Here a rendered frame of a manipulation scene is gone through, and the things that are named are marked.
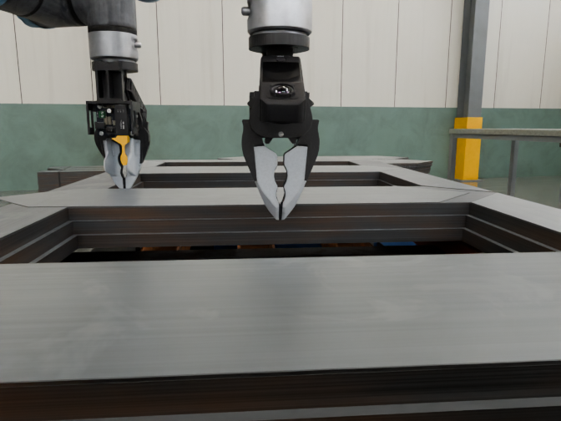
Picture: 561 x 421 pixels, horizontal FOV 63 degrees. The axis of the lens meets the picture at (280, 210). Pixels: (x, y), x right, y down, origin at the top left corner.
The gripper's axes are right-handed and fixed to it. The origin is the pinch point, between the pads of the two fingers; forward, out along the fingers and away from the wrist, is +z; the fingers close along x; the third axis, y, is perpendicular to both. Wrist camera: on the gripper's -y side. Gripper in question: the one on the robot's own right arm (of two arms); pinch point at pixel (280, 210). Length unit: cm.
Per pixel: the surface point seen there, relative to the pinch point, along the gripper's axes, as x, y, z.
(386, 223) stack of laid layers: -15.8, 8.4, 3.6
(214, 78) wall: 49, 719, -85
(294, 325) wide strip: 1.6, -30.6, 0.8
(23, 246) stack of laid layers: 27.7, -4.8, 2.6
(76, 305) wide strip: 14.6, -26.7, 0.8
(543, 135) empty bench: -195, 242, -3
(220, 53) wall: 39, 720, -124
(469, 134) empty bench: -184, 325, -2
